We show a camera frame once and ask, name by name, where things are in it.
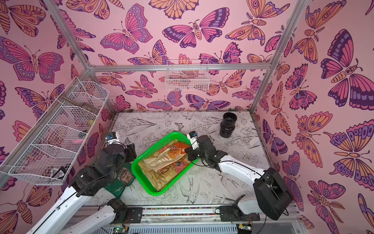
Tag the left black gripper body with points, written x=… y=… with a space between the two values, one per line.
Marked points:
x=129 y=155

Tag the beige orange chips bag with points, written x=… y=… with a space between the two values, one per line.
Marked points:
x=167 y=155

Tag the tan kraft Chips bag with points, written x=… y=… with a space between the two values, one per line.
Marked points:
x=151 y=175

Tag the orange brown chips bag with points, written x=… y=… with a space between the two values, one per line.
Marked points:
x=168 y=173

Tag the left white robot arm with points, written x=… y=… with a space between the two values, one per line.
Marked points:
x=55 y=220

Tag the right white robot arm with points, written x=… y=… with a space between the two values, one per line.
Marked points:
x=272 y=196

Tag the dark green Real chips bag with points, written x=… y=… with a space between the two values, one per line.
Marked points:
x=124 y=179

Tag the black object in rack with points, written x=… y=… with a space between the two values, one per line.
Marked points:
x=58 y=173

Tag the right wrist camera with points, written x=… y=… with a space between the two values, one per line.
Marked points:
x=192 y=136

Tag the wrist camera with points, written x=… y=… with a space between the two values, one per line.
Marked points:
x=112 y=138
x=192 y=136

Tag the black camera lens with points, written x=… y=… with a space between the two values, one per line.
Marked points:
x=228 y=124

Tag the long white wire rack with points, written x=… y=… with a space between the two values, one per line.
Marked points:
x=65 y=119

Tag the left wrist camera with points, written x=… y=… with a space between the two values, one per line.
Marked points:
x=112 y=138

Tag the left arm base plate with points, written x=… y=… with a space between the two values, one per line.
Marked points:
x=123 y=213

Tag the aluminium mounting rail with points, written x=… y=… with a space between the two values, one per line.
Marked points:
x=185 y=214

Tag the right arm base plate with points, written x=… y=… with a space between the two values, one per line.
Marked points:
x=233 y=213

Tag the small white wire basket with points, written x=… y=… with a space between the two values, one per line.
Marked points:
x=187 y=75

